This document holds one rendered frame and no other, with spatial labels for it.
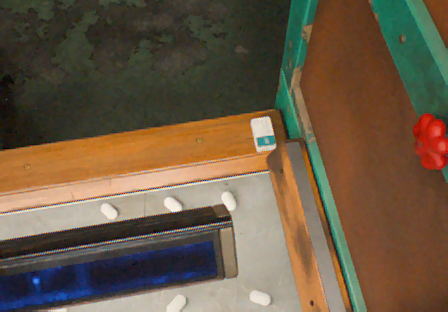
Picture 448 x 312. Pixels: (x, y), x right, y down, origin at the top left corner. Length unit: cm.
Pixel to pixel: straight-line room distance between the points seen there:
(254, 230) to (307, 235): 15
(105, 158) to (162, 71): 108
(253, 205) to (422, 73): 52
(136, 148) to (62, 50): 124
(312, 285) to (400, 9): 44
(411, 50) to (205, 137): 55
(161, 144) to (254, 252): 26
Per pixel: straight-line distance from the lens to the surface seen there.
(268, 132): 90
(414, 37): 44
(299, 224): 77
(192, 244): 49
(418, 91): 44
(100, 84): 198
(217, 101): 187
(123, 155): 92
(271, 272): 85
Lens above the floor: 157
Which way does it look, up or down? 62 degrees down
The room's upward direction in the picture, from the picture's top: straight up
